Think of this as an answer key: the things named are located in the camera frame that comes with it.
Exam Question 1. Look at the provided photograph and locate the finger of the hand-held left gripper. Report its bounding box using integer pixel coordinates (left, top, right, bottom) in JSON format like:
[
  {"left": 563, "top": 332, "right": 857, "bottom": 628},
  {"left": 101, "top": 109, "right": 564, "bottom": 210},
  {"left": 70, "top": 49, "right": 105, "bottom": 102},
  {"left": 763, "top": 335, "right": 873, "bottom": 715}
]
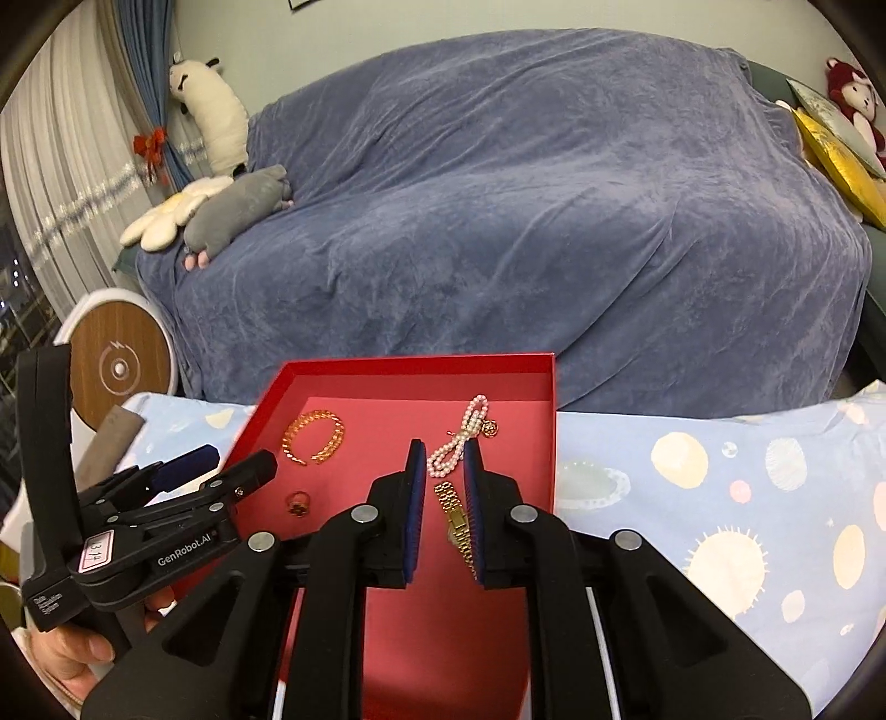
[
  {"left": 125, "top": 450, "right": 278, "bottom": 526},
  {"left": 78, "top": 446, "right": 221, "bottom": 517}
]

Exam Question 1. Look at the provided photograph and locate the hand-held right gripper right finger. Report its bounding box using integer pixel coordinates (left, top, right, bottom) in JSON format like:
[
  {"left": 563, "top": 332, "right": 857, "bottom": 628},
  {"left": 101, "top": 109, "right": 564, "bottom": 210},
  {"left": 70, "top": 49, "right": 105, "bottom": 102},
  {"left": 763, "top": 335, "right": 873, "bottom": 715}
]
[{"left": 462, "top": 439, "right": 811, "bottom": 720}]

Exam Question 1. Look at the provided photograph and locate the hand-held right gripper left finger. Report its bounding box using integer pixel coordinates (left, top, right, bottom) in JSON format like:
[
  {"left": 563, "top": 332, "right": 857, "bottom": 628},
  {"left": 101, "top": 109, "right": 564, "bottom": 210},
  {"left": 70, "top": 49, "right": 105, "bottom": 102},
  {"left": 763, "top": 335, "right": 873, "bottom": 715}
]
[{"left": 81, "top": 438, "right": 426, "bottom": 720}]

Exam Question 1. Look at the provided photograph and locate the gold wrist watch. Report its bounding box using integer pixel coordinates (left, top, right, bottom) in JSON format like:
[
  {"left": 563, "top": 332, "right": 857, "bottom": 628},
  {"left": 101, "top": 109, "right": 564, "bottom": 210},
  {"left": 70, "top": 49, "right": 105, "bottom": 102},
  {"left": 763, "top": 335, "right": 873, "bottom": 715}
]
[{"left": 434, "top": 481, "right": 480, "bottom": 583}]

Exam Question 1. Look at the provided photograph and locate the red cardboard box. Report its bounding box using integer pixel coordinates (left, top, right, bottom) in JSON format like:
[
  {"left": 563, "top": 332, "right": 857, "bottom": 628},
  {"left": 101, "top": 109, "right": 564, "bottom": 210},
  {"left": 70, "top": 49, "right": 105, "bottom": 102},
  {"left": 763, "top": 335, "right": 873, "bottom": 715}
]
[{"left": 169, "top": 353, "right": 560, "bottom": 720}]

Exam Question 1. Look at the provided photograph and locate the person's left hand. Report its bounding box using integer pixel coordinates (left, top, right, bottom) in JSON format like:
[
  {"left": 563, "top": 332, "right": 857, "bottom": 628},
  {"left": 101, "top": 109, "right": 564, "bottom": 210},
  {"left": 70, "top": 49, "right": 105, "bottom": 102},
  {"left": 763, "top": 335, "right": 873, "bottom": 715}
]
[{"left": 29, "top": 587, "right": 177, "bottom": 699}]

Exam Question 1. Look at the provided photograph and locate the brown folded cloth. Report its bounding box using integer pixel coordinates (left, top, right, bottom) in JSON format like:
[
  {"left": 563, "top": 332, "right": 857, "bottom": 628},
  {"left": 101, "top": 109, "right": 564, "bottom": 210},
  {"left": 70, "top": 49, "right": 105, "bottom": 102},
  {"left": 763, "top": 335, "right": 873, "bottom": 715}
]
[{"left": 73, "top": 406, "right": 144, "bottom": 489}]

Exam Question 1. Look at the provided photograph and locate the round wooden stool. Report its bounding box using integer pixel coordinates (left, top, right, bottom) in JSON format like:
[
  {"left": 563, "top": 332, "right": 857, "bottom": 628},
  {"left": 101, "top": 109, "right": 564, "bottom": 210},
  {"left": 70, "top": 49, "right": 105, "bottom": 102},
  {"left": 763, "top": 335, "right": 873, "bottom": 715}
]
[{"left": 54, "top": 292, "right": 179, "bottom": 430}]

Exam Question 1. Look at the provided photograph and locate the white flower-shaped cushion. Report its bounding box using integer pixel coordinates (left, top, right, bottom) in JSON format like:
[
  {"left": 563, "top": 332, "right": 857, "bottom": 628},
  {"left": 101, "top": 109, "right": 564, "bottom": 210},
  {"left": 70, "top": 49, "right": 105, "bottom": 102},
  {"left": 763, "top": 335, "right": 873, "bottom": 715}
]
[{"left": 119, "top": 175, "right": 236, "bottom": 251}]

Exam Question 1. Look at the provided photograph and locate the grey plush toy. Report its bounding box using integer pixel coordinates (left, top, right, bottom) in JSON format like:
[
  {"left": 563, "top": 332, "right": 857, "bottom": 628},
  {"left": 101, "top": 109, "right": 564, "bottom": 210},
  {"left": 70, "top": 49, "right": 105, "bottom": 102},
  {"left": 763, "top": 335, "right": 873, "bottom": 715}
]
[{"left": 181, "top": 164, "right": 295, "bottom": 271}]

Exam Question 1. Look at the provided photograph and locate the blue-covered sofa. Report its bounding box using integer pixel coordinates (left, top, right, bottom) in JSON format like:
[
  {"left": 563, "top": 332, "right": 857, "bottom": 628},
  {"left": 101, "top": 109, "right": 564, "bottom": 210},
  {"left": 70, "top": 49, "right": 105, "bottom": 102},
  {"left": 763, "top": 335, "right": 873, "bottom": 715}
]
[{"left": 135, "top": 28, "right": 873, "bottom": 420}]

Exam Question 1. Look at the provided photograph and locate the red curtain tie bow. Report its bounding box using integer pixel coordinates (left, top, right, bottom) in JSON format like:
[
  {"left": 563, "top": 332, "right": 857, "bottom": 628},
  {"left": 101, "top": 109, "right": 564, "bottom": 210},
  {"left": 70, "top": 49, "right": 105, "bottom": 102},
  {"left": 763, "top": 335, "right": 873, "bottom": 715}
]
[{"left": 133, "top": 126, "right": 169, "bottom": 184}]

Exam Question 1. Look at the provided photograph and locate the white alpaca plush toy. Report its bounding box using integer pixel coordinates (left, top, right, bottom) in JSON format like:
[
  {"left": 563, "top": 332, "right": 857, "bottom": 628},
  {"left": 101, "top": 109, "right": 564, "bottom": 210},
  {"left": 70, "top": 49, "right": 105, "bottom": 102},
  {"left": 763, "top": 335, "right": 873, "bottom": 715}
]
[{"left": 168, "top": 57, "right": 250, "bottom": 177}]

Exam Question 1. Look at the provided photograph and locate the white sheer curtain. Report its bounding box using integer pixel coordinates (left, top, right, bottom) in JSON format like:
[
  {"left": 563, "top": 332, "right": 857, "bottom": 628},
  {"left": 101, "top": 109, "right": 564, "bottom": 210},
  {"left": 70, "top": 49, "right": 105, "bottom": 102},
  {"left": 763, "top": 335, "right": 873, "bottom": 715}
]
[{"left": 0, "top": 7, "right": 181, "bottom": 312}]

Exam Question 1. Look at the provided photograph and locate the blue curtain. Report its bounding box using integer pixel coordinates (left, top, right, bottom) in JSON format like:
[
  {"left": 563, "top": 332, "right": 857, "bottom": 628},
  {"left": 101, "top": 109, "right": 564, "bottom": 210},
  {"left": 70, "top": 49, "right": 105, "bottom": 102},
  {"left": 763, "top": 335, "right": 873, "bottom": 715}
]
[{"left": 114, "top": 0, "right": 209, "bottom": 188}]

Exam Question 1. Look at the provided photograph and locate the yellow pillow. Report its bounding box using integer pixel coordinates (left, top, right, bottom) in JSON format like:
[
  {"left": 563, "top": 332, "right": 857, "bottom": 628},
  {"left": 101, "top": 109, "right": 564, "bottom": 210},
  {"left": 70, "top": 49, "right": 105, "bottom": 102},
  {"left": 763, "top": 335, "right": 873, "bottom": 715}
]
[{"left": 791, "top": 107, "right": 886, "bottom": 231}]

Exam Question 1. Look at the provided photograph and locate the silver pillow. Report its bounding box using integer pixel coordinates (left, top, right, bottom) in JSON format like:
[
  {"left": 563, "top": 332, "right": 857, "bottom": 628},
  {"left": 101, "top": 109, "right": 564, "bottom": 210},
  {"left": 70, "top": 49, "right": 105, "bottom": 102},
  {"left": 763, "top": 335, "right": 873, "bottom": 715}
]
[{"left": 785, "top": 78, "right": 886, "bottom": 181}]

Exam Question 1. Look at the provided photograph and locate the red monkey plush toy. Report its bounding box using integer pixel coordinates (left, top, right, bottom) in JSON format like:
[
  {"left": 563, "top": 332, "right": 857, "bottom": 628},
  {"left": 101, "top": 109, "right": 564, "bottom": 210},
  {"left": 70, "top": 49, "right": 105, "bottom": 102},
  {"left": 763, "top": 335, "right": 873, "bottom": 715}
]
[{"left": 823, "top": 56, "right": 886, "bottom": 163}]

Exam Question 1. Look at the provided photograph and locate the white pearl necklace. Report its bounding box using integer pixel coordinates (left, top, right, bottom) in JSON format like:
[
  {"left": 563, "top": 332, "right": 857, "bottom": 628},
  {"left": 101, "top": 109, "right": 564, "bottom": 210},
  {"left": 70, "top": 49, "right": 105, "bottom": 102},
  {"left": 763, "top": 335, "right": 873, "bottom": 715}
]
[{"left": 427, "top": 394, "right": 501, "bottom": 479}]

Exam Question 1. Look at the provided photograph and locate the gold chain bracelet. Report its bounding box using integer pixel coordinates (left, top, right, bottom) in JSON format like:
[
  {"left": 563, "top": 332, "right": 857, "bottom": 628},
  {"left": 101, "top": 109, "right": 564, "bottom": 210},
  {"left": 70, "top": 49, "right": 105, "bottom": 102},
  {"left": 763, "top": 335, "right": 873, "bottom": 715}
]
[{"left": 281, "top": 410, "right": 345, "bottom": 466}]

